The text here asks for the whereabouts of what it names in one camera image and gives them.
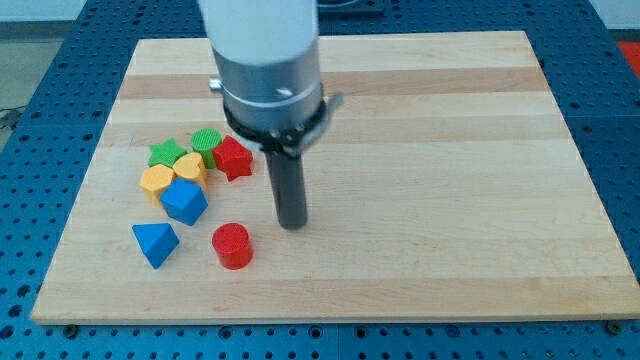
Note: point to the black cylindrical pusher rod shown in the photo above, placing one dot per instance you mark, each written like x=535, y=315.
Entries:
x=288, y=188

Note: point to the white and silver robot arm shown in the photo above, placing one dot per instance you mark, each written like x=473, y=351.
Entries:
x=266, y=53

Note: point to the red star block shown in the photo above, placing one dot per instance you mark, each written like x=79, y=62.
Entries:
x=232, y=158

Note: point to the green star block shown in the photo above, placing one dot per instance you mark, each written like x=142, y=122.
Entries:
x=166, y=153

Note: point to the green cylinder block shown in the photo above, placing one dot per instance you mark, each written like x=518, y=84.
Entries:
x=203, y=141

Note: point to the red cylinder block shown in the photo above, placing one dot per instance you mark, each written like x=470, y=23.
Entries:
x=232, y=245

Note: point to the yellow heart block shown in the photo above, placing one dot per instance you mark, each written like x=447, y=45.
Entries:
x=191, y=167

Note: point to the blue cube block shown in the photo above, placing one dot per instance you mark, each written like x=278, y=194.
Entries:
x=184, y=201

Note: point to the yellow hexagon block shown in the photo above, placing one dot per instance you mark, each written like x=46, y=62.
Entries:
x=154, y=181

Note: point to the blue triangle block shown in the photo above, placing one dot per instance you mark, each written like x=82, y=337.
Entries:
x=157, y=241

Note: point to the wooden board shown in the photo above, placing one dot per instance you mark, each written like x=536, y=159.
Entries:
x=447, y=188

